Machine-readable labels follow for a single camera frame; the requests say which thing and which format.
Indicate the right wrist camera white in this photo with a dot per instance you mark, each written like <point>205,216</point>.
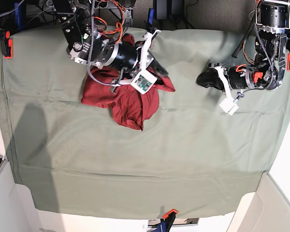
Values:
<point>143,81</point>

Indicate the white bin right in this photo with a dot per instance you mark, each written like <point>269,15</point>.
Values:
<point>265,210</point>

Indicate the blue clamp top left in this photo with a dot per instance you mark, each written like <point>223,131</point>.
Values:
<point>19,16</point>

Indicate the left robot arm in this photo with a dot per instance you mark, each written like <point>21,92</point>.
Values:
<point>263,46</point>

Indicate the orange black clamp far left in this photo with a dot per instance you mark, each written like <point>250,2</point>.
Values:
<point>6,43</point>

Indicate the green table cloth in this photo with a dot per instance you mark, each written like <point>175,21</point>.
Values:
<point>190,156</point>

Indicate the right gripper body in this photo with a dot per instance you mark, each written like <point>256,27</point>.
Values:
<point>125,55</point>

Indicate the orange black clamp bottom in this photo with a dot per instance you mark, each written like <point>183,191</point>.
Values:
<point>167,221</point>

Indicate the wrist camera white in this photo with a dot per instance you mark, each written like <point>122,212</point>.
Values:
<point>229,106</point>
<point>143,81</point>

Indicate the black power adapter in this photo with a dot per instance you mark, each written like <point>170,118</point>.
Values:
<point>163,9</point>

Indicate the red long-sleeve T-shirt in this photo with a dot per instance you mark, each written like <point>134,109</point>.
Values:
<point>129,107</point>

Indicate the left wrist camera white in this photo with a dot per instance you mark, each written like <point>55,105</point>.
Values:
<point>229,106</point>

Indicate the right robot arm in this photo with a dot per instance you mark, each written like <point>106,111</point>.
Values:
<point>90,43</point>

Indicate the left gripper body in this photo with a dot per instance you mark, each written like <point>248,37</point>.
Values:
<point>242,79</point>

